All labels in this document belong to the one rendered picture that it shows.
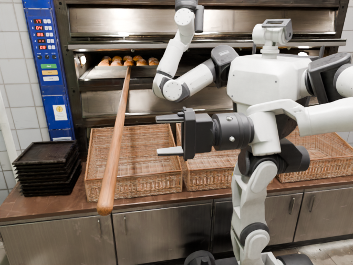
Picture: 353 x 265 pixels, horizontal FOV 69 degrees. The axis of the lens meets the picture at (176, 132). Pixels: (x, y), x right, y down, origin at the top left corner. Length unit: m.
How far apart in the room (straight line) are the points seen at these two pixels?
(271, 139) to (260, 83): 0.34
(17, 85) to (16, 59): 0.16
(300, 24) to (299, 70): 1.21
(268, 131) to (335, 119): 0.13
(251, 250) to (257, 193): 0.29
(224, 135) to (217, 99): 1.36
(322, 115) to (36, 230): 1.50
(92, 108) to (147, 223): 0.84
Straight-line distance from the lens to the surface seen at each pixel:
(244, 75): 0.96
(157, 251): 1.80
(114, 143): 0.74
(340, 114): 0.63
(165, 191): 1.58
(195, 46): 1.67
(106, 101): 1.85
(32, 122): 1.99
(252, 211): 1.23
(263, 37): 0.99
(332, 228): 2.24
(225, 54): 1.10
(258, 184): 1.10
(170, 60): 1.00
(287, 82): 0.91
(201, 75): 1.05
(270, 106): 0.64
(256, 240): 1.27
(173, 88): 0.97
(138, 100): 1.84
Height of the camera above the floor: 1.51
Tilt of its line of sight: 22 degrees down
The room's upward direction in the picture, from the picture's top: straight up
